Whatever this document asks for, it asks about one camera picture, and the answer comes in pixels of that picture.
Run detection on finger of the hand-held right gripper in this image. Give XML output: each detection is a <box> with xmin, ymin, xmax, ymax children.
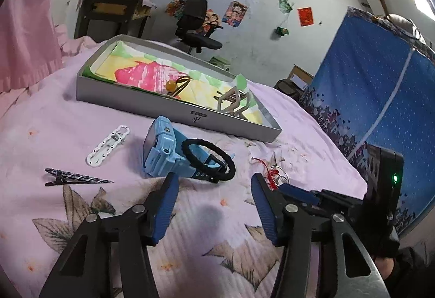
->
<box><xmin>279</xmin><ymin>183</ymin><xmax>367</xmax><ymax>217</ymax></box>

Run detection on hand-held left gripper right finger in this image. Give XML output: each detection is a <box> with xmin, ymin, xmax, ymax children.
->
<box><xmin>251</xmin><ymin>172</ymin><xmax>391</xmax><ymax>298</ymax></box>

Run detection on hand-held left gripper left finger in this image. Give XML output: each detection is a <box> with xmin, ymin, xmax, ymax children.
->
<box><xmin>38</xmin><ymin>172</ymin><xmax>179</xmax><ymax>298</ymax></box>

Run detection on silver bangles with red string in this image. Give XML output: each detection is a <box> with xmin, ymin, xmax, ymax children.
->
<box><xmin>251</xmin><ymin>157</ymin><xmax>289</xmax><ymax>190</ymax></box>

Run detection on blue smartwatch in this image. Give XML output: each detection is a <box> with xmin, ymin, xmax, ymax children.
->
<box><xmin>142</xmin><ymin>116</ymin><xmax>237</xmax><ymax>179</ymax></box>

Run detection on black braided hair tie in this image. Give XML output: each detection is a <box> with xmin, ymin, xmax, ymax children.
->
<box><xmin>182</xmin><ymin>138</ymin><xmax>236</xmax><ymax>183</ymax></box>

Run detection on white chain hair clip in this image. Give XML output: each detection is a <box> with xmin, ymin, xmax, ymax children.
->
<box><xmin>86</xmin><ymin>125</ymin><xmax>130</xmax><ymax>167</ymax></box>

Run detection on grey cardboard box tray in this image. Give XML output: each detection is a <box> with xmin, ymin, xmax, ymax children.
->
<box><xmin>75</xmin><ymin>34</ymin><xmax>283</xmax><ymax>144</ymax></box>

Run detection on person's right forearm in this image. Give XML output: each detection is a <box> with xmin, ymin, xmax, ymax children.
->
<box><xmin>374</xmin><ymin>245</ymin><xmax>435</xmax><ymax>298</ymax></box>

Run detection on patterned alligator hair clip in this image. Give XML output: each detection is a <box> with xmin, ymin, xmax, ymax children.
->
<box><xmin>44</xmin><ymin>167</ymin><xmax>114</xmax><ymax>187</ymax></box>

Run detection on brown bag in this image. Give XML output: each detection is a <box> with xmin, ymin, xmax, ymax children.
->
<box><xmin>274</xmin><ymin>79</ymin><xmax>301</xmax><ymax>101</ymax></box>

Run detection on blue printed fabric wardrobe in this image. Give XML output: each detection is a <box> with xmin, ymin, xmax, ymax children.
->
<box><xmin>299</xmin><ymin>7</ymin><xmax>435</xmax><ymax>234</ymax></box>

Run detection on beige hair claw clip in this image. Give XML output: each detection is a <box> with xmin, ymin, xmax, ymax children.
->
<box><xmin>213</xmin><ymin>86</ymin><xmax>254</xmax><ymax>119</ymax></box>

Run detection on cardboard box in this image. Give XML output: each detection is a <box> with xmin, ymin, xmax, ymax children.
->
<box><xmin>288</xmin><ymin>64</ymin><xmax>315</xmax><ymax>89</ymax></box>

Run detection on colourful cartoon printed cloth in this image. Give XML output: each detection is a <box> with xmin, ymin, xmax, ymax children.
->
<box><xmin>83</xmin><ymin>41</ymin><xmax>272</xmax><ymax>125</ymax></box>

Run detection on pink floral bedspread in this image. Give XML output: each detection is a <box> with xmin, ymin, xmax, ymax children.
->
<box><xmin>0</xmin><ymin>36</ymin><xmax>374</xmax><ymax>298</ymax></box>

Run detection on green plastic stool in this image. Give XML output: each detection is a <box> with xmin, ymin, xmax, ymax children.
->
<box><xmin>209</xmin><ymin>56</ymin><xmax>232</xmax><ymax>72</ymax></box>

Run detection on grey bag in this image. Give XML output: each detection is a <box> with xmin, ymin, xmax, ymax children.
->
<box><xmin>384</xmin><ymin>13</ymin><xmax>425</xmax><ymax>44</ymax></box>

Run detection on black office chair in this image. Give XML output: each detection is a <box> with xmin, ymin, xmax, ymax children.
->
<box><xmin>175</xmin><ymin>0</ymin><xmax>223</xmax><ymax>54</ymax></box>

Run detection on dark wooden desk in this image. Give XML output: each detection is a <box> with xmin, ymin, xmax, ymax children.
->
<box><xmin>73</xmin><ymin>0</ymin><xmax>155</xmax><ymax>42</ymax></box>

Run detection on pink curtain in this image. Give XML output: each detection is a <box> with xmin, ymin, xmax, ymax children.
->
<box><xmin>0</xmin><ymin>0</ymin><xmax>65</xmax><ymax>91</ymax></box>

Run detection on amber bead hair tie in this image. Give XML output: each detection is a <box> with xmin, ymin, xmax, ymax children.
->
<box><xmin>165</xmin><ymin>75</ymin><xmax>192</xmax><ymax>97</ymax></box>

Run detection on red paper wall card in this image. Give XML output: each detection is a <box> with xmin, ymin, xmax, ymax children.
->
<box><xmin>297</xmin><ymin>7</ymin><xmax>313</xmax><ymax>27</ymax></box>

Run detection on cartoon character wall poster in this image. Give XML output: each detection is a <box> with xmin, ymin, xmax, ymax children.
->
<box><xmin>222</xmin><ymin>1</ymin><xmax>248</xmax><ymax>27</ymax></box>

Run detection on cartoon faces wall poster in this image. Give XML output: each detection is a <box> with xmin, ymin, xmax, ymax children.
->
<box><xmin>204</xmin><ymin>9</ymin><xmax>224</xmax><ymax>33</ymax></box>

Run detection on colourful wall poster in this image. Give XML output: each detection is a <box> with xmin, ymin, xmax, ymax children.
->
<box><xmin>166</xmin><ymin>0</ymin><xmax>189</xmax><ymax>18</ymax></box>

